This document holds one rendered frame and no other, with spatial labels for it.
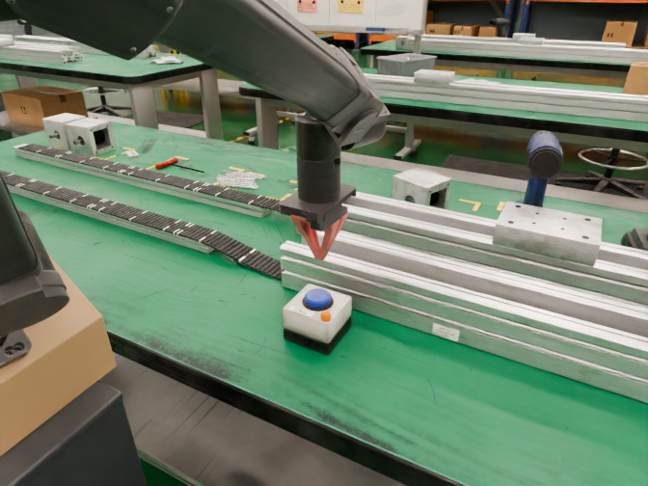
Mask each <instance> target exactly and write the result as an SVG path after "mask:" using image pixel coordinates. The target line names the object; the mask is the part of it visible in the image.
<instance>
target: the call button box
mask: <svg viewBox="0 0 648 486"><path fill-rule="evenodd" d="M315 288H322V289H325V290H327V291H328V292H330V294H331V302H330V304H329V305H327V306H325V307H322V308H314V307H311V306H309V305H307V304H306V302H305V294H306V293H307V292H308V291H310V290H312V289H315ZM351 310H352V297H351V296H348V295H345V294H342V293H338V292H335V291H333V290H330V289H326V288H323V287H320V286H317V285H313V284H310V283H309V284H307V285H306V286H305V287H304V288H303V289H302V290H301V291H300V292H299V293H298V294H297V295H296V296H295V297H294V298H293V299H292V300H291V301H290V302H289V303H288V304H287V305H286V306H285V307H284V308H283V327H284V329H283V338H284V339H286V340H288V341H291V342H294V343H296V344H299V345H302V346H304V347H307V348H309V349H311V350H314V351H317V352H319V353H322V354H325V355H330V353H331V352H332V351H333V349H334V348H335V347H336V345H337V344H338V343H339V341H340V340H341V339H342V337H343V336H344V335H345V334H346V332H347V331H348V330H349V328H350V327H351ZM323 311H329V312H330V314H331V320H330V321H328V322H324V321H322V320H321V313H322V312H323Z"/></svg>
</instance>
